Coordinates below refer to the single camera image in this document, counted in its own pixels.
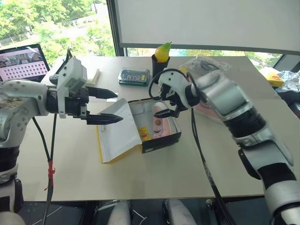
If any blue green screwdriver bit case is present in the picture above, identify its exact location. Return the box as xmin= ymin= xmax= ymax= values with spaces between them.
xmin=118 ymin=67 xmax=151 ymax=88

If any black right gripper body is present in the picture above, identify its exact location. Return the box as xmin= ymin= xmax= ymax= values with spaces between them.
xmin=160 ymin=84 xmax=188 ymax=118

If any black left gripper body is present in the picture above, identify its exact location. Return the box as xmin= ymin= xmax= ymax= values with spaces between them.
xmin=64 ymin=86 xmax=90 ymax=120

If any black shoebox with white lid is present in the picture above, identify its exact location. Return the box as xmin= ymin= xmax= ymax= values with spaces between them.
xmin=96 ymin=97 xmax=182 ymax=165

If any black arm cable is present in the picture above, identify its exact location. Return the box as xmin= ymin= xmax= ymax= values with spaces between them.
xmin=149 ymin=68 xmax=236 ymax=225
xmin=32 ymin=114 xmax=58 ymax=225

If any black cup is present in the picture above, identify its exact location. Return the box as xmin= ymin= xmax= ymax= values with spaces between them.
xmin=151 ymin=54 xmax=171 ymax=82

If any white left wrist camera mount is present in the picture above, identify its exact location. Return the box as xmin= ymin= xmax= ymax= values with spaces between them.
xmin=57 ymin=57 xmax=89 ymax=119

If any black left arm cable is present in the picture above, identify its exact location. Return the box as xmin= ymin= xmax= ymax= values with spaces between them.
xmin=32 ymin=114 xmax=58 ymax=225

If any pink white shoe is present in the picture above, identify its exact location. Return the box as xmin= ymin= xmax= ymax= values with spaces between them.
xmin=151 ymin=101 xmax=177 ymax=139

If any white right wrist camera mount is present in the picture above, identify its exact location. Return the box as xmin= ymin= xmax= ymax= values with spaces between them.
xmin=157 ymin=67 xmax=191 ymax=100

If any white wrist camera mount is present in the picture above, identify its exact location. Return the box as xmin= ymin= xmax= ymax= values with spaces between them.
xmin=57 ymin=57 xmax=89 ymax=119
xmin=157 ymin=67 xmax=191 ymax=100

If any red tape on cable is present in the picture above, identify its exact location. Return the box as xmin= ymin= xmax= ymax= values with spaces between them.
xmin=44 ymin=161 xmax=56 ymax=191

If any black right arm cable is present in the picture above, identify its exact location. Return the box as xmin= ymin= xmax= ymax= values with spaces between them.
xmin=149 ymin=68 xmax=236 ymax=225

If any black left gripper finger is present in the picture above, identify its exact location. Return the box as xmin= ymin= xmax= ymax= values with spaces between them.
xmin=85 ymin=111 xmax=124 ymax=125
xmin=87 ymin=86 xmax=118 ymax=99

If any yellow green toy fruit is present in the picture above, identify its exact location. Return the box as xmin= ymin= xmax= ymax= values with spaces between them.
xmin=155 ymin=41 xmax=173 ymax=64

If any laptop with lit screen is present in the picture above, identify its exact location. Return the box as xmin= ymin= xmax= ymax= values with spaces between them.
xmin=0 ymin=43 xmax=51 ymax=83

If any clear plastic package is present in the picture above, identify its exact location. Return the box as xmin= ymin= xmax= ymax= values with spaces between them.
xmin=179 ymin=54 xmax=231 ymax=76

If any clear plastic bag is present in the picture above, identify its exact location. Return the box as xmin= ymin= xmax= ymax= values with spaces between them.
xmin=276 ymin=69 xmax=300 ymax=92

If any yellow box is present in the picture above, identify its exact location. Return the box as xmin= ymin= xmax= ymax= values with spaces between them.
xmin=266 ymin=72 xmax=285 ymax=88

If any white roller blind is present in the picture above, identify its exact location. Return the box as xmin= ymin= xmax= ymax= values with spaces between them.
xmin=114 ymin=0 xmax=300 ymax=55

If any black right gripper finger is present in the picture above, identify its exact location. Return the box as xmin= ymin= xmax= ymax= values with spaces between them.
xmin=154 ymin=109 xmax=172 ymax=119

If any dark window frame post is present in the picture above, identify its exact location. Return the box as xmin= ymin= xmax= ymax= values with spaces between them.
xmin=107 ymin=0 xmax=128 ymax=57

